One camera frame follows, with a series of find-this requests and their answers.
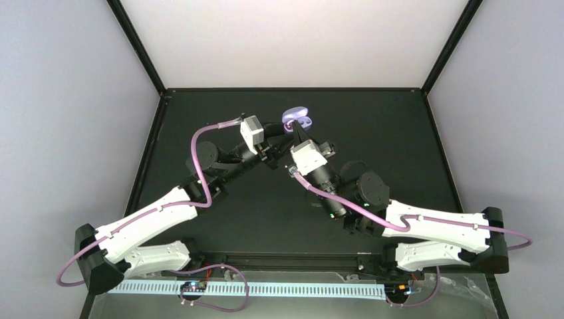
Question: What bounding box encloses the purple earbud charging case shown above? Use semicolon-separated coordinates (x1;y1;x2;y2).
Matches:
281;106;313;134

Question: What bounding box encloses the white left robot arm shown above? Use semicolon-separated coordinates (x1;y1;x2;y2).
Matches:
67;117;293;295

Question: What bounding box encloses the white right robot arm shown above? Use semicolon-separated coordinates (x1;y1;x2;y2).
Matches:
283;119;509;278

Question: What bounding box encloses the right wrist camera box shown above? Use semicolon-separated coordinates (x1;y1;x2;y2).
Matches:
290;140;328;176

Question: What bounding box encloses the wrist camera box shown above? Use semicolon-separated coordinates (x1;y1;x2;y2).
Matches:
290;140;328;176
239;116;264;155

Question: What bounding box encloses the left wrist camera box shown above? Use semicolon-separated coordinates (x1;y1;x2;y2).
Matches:
239;116;264;155

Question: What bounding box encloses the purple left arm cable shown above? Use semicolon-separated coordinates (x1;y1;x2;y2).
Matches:
56;116;245;288

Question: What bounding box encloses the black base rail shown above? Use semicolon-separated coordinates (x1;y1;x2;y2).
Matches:
180;252;422;284

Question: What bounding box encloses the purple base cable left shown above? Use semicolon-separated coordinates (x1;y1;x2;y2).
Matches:
169;263;251;313

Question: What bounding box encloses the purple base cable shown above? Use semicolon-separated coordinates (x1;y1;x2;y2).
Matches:
169;263;251;313
385;266;442;308

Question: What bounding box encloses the white slotted cable duct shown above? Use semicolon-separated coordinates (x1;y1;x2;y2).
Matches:
109;280;386;300

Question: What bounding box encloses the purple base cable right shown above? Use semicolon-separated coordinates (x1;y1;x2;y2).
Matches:
385;266;442;308

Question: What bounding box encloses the black enclosure frame post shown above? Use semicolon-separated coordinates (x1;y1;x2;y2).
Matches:
106;0;166;96

